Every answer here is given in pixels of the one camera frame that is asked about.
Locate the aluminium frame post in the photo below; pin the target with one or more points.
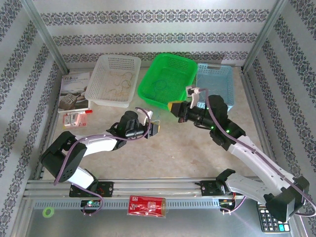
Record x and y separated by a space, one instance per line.
265 32
45 32

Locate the green plastic basket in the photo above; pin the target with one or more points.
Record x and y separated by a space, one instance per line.
172 74

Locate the control board with green light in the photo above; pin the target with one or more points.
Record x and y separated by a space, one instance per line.
90 204

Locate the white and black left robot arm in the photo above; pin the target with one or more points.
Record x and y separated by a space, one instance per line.
101 145

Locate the red foil packet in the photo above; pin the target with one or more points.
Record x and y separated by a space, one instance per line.
145 206

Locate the pink and red package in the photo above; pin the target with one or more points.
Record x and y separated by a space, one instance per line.
74 121

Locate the green tape roll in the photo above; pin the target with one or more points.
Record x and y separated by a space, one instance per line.
44 212

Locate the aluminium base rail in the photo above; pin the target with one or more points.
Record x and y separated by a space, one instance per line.
158 185

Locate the white plastic basket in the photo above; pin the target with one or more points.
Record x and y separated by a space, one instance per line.
111 61

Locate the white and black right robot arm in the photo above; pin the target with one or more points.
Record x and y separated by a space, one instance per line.
256 168

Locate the blue plastic basket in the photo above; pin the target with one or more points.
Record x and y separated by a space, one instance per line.
222 74

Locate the red marker pen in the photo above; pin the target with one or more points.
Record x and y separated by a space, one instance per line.
87 111

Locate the black desk calculator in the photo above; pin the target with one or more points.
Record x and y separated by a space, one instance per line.
271 222

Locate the book with photo cover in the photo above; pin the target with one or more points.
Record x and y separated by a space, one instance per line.
71 91

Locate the aluminium side rail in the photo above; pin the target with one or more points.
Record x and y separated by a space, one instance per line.
50 123
251 103

